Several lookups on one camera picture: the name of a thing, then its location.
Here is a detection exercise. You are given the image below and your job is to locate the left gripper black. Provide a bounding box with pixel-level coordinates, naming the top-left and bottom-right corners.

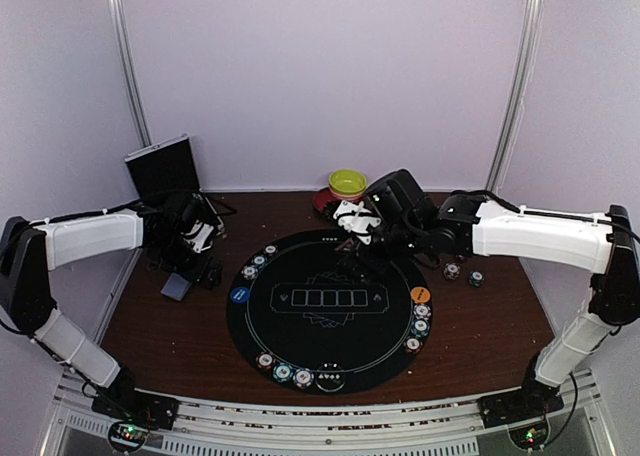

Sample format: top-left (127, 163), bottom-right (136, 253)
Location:
top-left (151, 234), bottom-right (222, 290)

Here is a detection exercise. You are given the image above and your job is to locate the white blue chip stack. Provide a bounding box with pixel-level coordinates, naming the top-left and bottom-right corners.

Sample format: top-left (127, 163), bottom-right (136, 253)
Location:
top-left (443, 262), bottom-right (461, 281)

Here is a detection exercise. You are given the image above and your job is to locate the orange round blind button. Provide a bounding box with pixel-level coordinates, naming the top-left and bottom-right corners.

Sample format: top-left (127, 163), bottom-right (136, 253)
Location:
top-left (410, 286), bottom-right (431, 304)

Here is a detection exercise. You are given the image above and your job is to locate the blue round blind button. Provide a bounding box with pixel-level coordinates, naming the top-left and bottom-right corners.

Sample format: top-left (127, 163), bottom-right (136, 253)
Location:
top-left (229, 287), bottom-right (251, 304)

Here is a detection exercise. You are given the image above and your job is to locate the brown chip stack front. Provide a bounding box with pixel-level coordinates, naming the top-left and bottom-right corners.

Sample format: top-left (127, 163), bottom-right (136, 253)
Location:
top-left (255, 352), bottom-right (276, 371)

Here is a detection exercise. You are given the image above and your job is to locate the red black triangle dealer marker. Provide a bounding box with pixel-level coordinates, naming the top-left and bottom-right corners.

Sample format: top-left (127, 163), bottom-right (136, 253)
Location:
top-left (335, 239), bottom-right (356, 254)

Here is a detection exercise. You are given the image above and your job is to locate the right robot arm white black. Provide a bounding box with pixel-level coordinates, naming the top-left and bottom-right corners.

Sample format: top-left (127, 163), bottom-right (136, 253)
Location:
top-left (333, 169), bottom-right (639, 418)

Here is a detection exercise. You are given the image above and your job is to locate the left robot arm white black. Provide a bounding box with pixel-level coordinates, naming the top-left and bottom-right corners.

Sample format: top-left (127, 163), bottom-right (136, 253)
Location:
top-left (1, 190), bottom-right (222, 420)

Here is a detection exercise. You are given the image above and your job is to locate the green striped bowl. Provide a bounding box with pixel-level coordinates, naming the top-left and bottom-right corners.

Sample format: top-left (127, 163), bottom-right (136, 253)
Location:
top-left (328, 169), bottom-right (368, 199)

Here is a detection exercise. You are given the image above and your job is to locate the aluminium poker case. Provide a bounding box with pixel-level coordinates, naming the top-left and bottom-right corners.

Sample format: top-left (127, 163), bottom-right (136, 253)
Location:
top-left (124, 135), bottom-right (234, 236)

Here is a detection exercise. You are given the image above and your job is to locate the red plate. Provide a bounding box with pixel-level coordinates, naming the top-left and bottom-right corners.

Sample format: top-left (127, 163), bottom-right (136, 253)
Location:
top-left (312, 187), bottom-right (342, 220)

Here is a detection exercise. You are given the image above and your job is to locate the round black poker mat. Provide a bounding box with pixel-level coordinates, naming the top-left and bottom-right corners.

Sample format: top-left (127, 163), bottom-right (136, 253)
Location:
top-left (226, 229), bottom-right (428, 395)

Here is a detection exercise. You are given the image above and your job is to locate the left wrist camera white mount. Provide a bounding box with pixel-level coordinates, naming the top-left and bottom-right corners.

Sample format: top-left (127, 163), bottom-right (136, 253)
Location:
top-left (183, 221), bottom-right (216, 254)

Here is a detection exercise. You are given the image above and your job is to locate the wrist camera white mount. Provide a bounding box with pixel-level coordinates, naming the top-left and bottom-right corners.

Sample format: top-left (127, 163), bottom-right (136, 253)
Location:
top-left (183, 221), bottom-right (216, 254)
top-left (332, 201), bottom-right (382, 245)

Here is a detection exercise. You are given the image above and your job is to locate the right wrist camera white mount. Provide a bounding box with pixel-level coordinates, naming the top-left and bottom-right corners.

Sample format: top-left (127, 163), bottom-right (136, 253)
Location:
top-left (332, 201), bottom-right (382, 245)

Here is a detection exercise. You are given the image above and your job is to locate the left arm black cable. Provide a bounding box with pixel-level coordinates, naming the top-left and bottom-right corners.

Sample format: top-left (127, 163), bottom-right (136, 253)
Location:
top-left (0, 190), bottom-right (236, 337)

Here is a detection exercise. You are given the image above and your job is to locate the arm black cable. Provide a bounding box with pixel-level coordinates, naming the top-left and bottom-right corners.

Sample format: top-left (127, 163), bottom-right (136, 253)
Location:
top-left (564, 210), bottom-right (640, 442)
top-left (0, 190), bottom-right (236, 337)

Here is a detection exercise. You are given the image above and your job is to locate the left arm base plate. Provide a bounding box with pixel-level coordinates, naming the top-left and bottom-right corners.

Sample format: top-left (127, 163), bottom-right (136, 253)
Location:
top-left (91, 389), bottom-right (179, 430)

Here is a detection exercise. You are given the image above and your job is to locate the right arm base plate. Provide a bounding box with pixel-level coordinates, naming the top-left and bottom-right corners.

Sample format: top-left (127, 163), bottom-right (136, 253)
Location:
top-left (478, 389), bottom-right (564, 428)

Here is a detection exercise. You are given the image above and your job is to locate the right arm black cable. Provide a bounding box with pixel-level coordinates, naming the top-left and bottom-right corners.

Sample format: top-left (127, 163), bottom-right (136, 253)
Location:
top-left (564, 210), bottom-right (640, 442)

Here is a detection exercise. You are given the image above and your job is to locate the right aluminium corner post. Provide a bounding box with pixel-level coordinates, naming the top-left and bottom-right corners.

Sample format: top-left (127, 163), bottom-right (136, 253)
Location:
top-left (485, 0), bottom-right (544, 192)

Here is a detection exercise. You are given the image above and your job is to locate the aluminium corner post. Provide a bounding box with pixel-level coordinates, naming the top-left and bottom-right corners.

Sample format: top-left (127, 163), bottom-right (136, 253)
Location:
top-left (485, 0), bottom-right (544, 192)
top-left (107, 0), bottom-right (152, 148)

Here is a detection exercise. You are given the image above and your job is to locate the left aluminium corner post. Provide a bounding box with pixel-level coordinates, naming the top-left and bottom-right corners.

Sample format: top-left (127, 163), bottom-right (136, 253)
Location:
top-left (107, 0), bottom-right (152, 148)

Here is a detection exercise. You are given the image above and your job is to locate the aluminium front rail frame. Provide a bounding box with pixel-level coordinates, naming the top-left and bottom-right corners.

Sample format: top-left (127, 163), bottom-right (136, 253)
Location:
top-left (42, 368), bottom-right (619, 456)

